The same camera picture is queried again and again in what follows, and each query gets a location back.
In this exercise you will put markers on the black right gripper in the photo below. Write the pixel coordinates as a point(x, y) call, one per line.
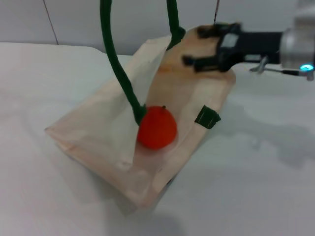
point(256, 45)

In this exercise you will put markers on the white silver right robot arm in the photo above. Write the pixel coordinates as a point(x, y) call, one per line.
point(295, 46)

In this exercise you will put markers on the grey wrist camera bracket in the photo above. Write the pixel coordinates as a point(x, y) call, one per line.
point(261, 66)

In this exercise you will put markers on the orange fruit with stem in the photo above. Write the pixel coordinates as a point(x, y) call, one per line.
point(157, 130)

